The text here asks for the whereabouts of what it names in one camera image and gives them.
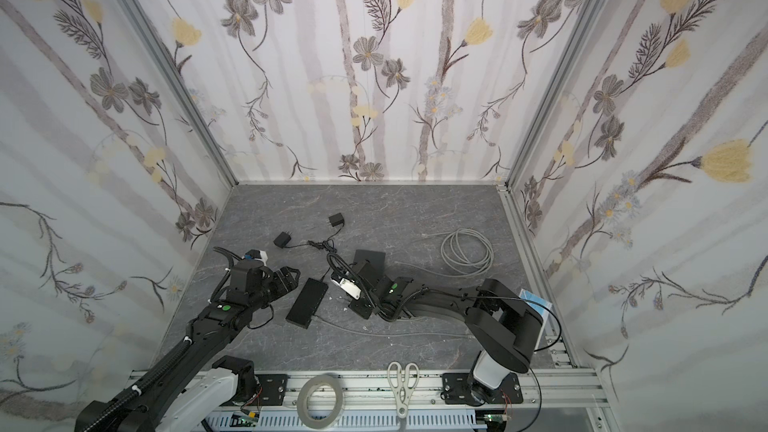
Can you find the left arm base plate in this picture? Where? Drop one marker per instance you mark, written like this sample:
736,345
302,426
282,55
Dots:
267,389

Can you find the white handled scissors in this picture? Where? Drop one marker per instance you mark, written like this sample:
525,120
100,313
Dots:
402,380

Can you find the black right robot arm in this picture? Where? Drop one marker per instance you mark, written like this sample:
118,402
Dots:
507,326

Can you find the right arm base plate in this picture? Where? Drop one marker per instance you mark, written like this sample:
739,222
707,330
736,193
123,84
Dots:
462,389

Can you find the blue face mask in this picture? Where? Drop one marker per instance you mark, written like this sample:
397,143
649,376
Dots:
538,304

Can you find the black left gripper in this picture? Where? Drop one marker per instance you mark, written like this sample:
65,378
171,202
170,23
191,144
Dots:
280,279

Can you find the clear tape roll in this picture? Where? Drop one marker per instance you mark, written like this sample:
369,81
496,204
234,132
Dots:
320,402

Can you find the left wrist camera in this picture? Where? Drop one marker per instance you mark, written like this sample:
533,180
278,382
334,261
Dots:
257,255

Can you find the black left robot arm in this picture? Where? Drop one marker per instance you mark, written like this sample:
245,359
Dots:
174,395

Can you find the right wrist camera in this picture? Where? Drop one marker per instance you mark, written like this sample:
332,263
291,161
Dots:
349,287

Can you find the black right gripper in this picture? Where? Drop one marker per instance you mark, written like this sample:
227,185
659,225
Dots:
365,287

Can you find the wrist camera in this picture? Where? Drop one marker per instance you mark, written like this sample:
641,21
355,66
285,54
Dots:
257,255
349,287

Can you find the black power adapter with cable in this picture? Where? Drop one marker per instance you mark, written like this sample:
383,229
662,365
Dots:
284,241

